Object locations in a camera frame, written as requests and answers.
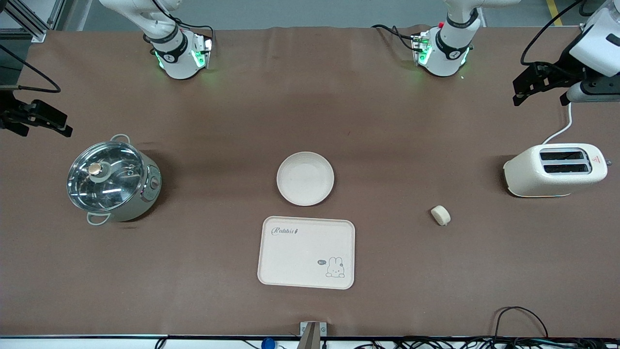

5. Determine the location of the round white plate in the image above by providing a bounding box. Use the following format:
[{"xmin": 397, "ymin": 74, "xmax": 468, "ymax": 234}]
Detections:
[{"xmin": 277, "ymin": 152, "xmax": 335, "ymax": 207}]

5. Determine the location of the black looped cable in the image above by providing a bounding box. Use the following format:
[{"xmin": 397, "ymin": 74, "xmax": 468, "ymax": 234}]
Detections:
[{"xmin": 493, "ymin": 306, "xmax": 549, "ymax": 341}]

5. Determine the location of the aluminium frame profile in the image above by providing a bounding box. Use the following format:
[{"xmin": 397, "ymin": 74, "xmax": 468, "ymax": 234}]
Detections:
[{"xmin": 0, "ymin": 0, "xmax": 66, "ymax": 43}]

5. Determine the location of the glass pot lid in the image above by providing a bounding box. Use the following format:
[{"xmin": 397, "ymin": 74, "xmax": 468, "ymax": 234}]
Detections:
[{"xmin": 67, "ymin": 141, "xmax": 145, "ymax": 213}]

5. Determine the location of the cream rabbit print tray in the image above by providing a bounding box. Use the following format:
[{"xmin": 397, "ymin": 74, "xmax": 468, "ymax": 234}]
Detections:
[{"xmin": 257, "ymin": 216, "xmax": 356, "ymax": 290}]

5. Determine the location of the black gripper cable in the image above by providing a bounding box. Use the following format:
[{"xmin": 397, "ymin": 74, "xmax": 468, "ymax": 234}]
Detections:
[
  {"xmin": 520, "ymin": 0, "xmax": 584, "ymax": 67},
  {"xmin": 0, "ymin": 44, "xmax": 62, "ymax": 94}
]

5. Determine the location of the cream two-slot toaster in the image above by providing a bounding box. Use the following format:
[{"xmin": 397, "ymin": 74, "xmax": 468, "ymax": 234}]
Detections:
[{"xmin": 503, "ymin": 143, "xmax": 612, "ymax": 198}]

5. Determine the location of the black arm base cable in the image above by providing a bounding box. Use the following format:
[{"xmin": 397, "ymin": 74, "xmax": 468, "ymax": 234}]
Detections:
[
  {"xmin": 372, "ymin": 24, "xmax": 418, "ymax": 52},
  {"xmin": 150, "ymin": 0, "xmax": 215, "ymax": 51}
]

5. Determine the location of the grey metal camera mount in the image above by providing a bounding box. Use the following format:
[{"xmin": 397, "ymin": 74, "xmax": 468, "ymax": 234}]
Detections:
[{"xmin": 300, "ymin": 321, "xmax": 328, "ymax": 349}]

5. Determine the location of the white steamed bun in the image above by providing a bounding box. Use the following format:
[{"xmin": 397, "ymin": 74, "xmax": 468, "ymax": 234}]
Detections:
[{"xmin": 431, "ymin": 205, "xmax": 452, "ymax": 227}]

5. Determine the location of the black cable bundle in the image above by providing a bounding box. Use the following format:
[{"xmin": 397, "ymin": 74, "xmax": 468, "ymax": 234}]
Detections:
[{"xmin": 356, "ymin": 336, "xmax": 620, "ymax": 349}]

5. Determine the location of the pale green electric pot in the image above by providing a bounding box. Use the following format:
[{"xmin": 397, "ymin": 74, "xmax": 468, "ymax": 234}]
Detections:
[{"xmin": 67, "ymin": 134, "xmax": 162, "ymax": 226}]

